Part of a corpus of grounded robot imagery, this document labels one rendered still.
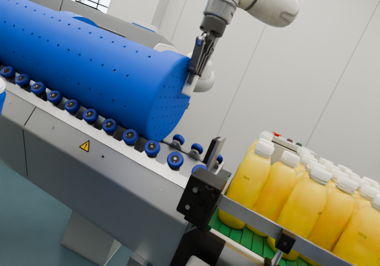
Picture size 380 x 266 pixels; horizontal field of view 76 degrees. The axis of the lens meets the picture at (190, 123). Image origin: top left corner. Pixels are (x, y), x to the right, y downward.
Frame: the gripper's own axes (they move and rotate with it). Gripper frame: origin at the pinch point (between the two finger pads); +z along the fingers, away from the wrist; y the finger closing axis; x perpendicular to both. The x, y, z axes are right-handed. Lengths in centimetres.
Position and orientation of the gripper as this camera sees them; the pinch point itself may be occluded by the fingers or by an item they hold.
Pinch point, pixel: (189, 84)
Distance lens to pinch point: 76.4
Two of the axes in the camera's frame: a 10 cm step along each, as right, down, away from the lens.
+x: -8.7, -4.0, 2.7
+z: -3.7, 9.1, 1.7
